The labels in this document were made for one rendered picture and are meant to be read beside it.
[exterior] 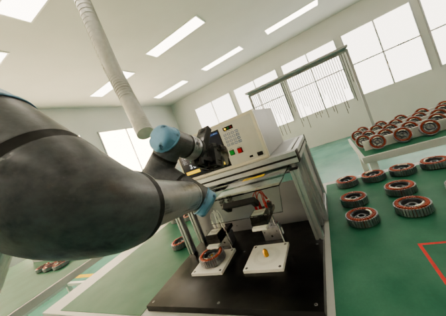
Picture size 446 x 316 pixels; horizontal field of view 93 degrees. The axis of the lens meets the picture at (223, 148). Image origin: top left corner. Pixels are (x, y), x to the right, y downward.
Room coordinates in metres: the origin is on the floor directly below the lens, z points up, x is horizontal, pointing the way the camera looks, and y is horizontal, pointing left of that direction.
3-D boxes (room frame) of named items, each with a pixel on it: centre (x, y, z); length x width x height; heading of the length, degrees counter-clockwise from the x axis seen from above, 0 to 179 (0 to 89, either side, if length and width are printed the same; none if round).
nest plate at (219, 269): (0.89, 0.21, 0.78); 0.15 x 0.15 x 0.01; 63
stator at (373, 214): (0.81, -0.41, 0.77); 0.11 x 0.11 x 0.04
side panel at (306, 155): (1.05, -0.37, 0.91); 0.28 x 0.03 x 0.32; 153
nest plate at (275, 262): (0.78, -0.01, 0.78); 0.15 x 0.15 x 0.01; 63
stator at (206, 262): (0.89, 0.21, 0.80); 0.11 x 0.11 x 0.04
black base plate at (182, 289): (0.85, 0.10, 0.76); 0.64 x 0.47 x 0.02; 63
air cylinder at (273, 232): (0.91, -0.07, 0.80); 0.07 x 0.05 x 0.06; 63
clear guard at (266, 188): (0.77, -0.05, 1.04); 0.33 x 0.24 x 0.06; 153
